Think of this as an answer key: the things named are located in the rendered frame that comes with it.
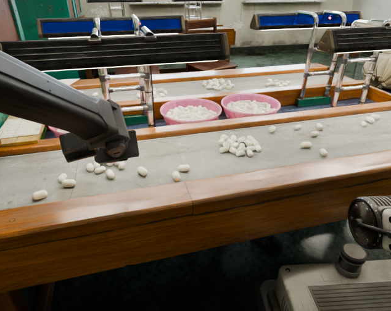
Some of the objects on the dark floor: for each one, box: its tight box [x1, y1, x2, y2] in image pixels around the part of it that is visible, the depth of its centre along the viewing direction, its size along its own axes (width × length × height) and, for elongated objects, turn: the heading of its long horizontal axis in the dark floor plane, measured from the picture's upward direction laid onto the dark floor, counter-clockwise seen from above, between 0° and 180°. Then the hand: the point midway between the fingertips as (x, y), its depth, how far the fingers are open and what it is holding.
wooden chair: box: [184, 17, 237, 72], centre depth 327 cm, size 44×43×91 cm
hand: (118, 153), depth 78 cm, fingers closed
